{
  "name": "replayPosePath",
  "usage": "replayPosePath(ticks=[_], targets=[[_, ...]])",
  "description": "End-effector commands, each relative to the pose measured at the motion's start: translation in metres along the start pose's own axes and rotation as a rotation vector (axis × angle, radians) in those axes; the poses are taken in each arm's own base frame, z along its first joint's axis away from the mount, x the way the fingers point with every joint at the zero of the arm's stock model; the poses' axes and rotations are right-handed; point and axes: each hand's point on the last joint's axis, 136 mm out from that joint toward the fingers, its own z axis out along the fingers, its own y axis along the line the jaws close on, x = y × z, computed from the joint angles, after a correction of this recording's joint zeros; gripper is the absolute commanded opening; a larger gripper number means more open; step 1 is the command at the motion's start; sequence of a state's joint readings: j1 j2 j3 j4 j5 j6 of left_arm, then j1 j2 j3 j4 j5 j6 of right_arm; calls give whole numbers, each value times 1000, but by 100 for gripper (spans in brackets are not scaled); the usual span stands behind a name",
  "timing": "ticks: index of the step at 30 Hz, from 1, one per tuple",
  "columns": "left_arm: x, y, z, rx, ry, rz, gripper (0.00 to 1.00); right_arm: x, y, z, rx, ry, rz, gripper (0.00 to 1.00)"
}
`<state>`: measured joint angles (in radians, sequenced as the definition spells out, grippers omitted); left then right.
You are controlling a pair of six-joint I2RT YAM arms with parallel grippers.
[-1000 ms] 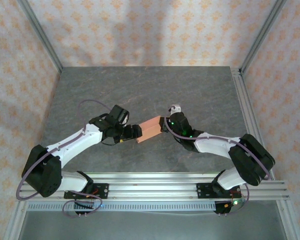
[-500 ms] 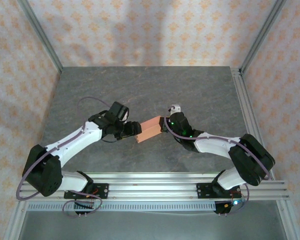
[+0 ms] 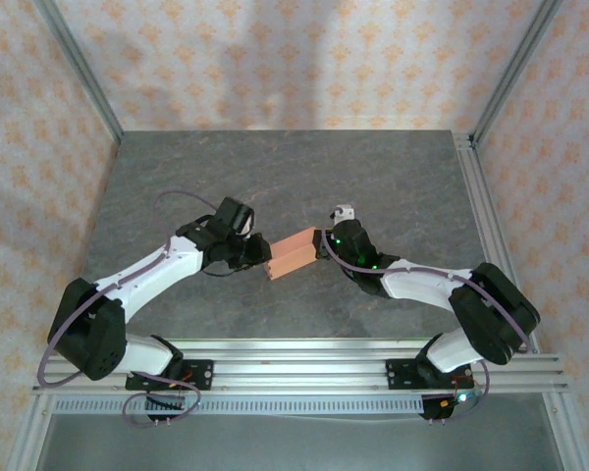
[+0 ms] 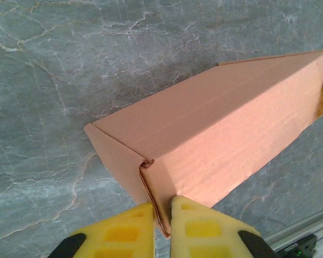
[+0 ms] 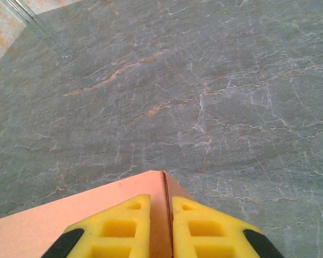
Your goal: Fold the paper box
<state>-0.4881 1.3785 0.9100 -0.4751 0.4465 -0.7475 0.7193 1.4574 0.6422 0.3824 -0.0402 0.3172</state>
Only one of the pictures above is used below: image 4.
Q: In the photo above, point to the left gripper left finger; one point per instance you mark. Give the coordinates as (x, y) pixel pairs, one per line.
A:
(118, 236)

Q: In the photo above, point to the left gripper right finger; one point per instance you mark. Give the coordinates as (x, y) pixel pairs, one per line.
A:
(204, 231)

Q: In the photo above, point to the orange cardboard paper box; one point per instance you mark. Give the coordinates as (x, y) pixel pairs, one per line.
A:
(204, 134)

